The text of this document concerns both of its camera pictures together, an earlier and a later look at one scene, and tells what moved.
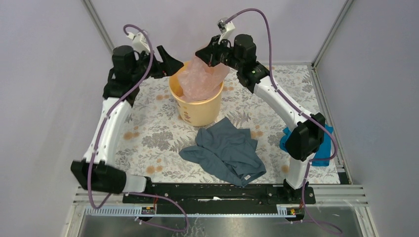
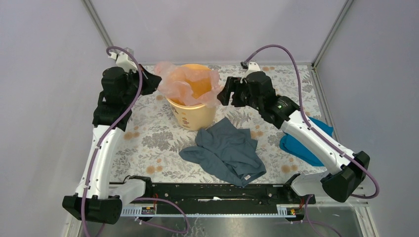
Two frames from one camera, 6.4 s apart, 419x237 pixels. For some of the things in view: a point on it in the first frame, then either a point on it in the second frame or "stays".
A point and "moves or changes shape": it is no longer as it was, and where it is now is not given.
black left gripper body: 143,65 -> 133,79
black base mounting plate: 219,194 stays
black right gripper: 208,55 -> 232,84
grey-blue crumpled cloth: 231,150 stays
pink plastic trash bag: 199,81 moves or changes shape
